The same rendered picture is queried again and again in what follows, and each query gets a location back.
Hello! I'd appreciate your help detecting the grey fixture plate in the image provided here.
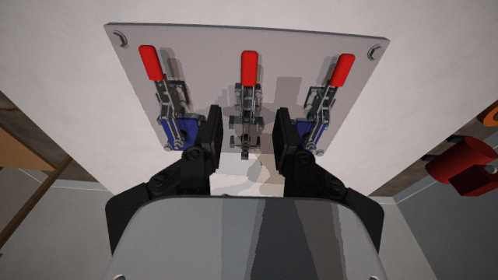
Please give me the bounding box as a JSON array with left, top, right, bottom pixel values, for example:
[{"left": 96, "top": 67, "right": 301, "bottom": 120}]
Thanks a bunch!
[{"left": 103, "top": 23, "right": 391, "bottom": 156}]

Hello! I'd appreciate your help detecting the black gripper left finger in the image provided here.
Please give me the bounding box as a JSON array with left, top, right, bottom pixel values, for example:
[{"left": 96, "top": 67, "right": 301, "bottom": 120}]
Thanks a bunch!
[{"left": 105, "top": 105, "right": 223, "bottom": 256}]

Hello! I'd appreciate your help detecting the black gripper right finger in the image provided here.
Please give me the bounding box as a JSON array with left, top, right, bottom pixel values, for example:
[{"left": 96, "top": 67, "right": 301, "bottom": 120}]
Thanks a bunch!
[{"left": 272, "top": 107, "right": 384, "bottom": 254}]

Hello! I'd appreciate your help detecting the blue flat plate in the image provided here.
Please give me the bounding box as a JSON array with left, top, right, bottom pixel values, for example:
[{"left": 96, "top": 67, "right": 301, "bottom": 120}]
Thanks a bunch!
[
  {"left": 296, "top": 118, "right": 327, "bottom": 149},
  {"left": 160, "top": 114, "right": 199, "bottom": 151}
]

